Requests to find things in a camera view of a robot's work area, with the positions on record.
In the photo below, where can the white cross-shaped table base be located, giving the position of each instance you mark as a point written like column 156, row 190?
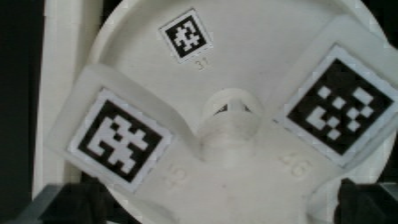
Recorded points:
column 250, row 169

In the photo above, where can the white front fence rail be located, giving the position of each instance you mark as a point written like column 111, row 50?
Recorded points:
column 72, row 27

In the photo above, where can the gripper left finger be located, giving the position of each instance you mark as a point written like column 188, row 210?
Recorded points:
column 76, row 203

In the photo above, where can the white round table top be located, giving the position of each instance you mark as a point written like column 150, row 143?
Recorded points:
column 195, row 46

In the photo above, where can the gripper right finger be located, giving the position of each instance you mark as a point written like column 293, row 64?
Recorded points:
column 367, row 203

